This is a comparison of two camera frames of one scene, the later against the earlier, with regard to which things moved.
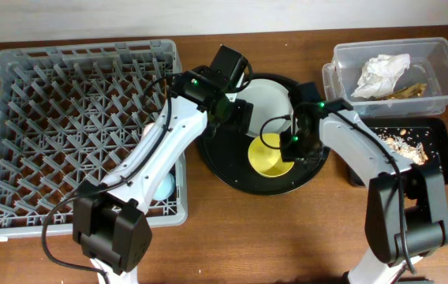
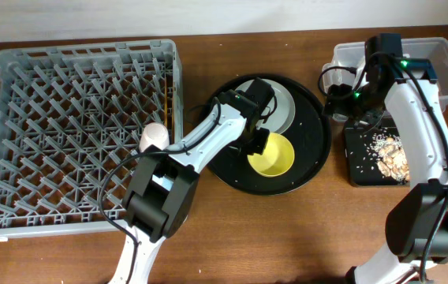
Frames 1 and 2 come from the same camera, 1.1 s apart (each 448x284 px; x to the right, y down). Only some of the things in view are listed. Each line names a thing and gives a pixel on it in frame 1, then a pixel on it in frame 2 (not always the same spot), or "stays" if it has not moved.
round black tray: [225, 158] stays
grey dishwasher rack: [61, 118] stays
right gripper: [290, 152] to [341, 105]
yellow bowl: [266, 160] stays
